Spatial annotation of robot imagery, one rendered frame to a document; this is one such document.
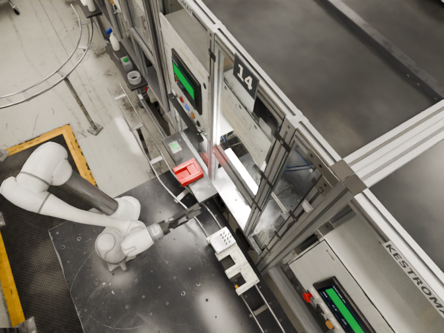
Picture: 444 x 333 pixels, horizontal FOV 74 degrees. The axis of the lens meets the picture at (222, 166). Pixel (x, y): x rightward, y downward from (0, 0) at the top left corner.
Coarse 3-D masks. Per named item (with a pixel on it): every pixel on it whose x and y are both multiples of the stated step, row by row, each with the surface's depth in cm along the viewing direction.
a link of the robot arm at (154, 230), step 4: (156, 224) 152; (148, 228) 151; (152, 228) 150; (156, 228) 150; (160, 228) 152; (152, 232) 149; (156, 232) 150; (160, 232) 150; (152, 236) 149; (156, 236) 149; (160, 236) 150; (156, 240) 151
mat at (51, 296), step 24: (24, 144) 302; (72, 144) 304; (0, 168) 288; (72, 168) 291; (24, 216) 267; (48, 216) 268; (0, 240) 256; (24, 240) 257; (48, 240) 258; (0, 264) 248; (24, 264) 248; (48, 264) 249; (24, 288) 240; (48, 288) 241; (24, 312) 232; (48, 312) 233; (72, 312) 233
